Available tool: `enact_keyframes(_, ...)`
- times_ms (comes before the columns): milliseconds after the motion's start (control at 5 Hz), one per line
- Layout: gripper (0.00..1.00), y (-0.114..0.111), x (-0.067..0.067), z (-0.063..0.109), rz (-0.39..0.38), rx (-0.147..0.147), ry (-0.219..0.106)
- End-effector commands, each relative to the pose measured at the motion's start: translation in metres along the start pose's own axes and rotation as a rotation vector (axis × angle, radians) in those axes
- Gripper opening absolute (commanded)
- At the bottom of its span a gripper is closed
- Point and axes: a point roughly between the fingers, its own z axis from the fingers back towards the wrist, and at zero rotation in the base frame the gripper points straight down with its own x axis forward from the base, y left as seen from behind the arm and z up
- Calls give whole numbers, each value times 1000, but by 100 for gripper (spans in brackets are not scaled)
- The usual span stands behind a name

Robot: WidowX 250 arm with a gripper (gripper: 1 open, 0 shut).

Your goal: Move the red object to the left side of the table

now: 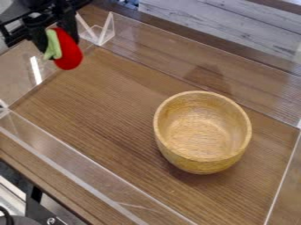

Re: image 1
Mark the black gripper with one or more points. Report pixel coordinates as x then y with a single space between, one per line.
26 17

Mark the clear acrylic tray enclosure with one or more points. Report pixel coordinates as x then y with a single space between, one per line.
77 131

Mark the red felt strawberry toy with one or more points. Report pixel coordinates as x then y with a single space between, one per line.
62 49

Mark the light wooden bowl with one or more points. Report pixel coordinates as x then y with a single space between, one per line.
203 131

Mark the black table leg bracket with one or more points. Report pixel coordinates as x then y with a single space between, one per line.
37 211

